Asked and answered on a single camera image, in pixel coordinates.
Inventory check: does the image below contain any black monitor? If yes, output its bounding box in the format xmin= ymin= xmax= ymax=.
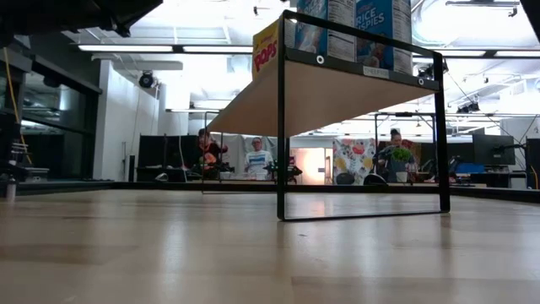
xmin=471 ymin=133 xmax=516 ymax=167

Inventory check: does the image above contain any wooden tray box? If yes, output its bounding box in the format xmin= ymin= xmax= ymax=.
xmin=201 ymin=8 xmax=451 ymax=222

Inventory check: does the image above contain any black cabinet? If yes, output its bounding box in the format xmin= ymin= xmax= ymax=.
xmin=525 ymin=138 xmax=540 ymax=190

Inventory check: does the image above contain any yellow cable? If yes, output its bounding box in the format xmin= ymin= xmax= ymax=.
xmin=3 ymin=46 xmax=33 ymax=166

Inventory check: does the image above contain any fluorescent ceiling light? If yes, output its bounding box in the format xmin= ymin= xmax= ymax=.
xmin=78 ymin=43 xmax=175 ymax=53
xmin=181 ymin=45 xmax=254 ymax=54
xmin=442 ymin=49 xmax=486 ymax=58
xmin=493 ymin=50 xmax=540 ymax=58

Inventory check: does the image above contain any floral patterned cloth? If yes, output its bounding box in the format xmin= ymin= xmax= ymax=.
xmin=332 ymin=138 xmax=377 ymax=186

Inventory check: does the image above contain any black partition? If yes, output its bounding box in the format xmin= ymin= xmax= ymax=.
xmin=137 ymin=134 xmax=207 ymax=183

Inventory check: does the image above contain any blue Rice Krispies cereal box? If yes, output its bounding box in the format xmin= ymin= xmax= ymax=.
xmin=294 ymin=0 xmax=359 ymax=63
xmin=354 ymin=0 xmax=414 ymax=77

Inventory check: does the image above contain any green potted plant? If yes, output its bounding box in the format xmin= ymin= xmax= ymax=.
xmin=390 ymin=146 xmax=413 ymax=184

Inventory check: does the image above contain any person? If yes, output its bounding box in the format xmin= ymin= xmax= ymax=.
xmin=377 ymin=128 xmax=417 ymax=183
xmin=244 ymin=136 xmax=274 ymax=176
xmin=196 ymin=128 xmax=229 ymax=181

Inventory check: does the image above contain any black equipment stack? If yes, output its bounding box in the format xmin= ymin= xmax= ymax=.
xmin=0 ymin=141 xmax=50 ymax=183

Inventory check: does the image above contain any blue bin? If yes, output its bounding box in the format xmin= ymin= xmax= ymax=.
xmin=449 ymin=163 xmax=485 ymax=175

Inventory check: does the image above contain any black metal table frame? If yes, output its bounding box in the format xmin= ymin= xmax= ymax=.
xmin=0 ymin=180 xmax=540 ymax=204

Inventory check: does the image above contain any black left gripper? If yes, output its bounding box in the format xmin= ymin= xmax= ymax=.
xmin=33 ymin=0 xmax=164 ymax=38

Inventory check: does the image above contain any yellow Corn Pops cereal box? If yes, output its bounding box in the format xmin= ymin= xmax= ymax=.
xmin=251 ymin=17 xmax=284 ymax=82

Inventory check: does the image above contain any black ceiling spotlight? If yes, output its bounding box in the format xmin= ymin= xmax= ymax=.
xmin=456 ymin=101 xmax=481 ymax=115

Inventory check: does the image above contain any black dome camera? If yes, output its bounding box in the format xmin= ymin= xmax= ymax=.
xmin=138 ymin=70 xmax=155 ymax=90

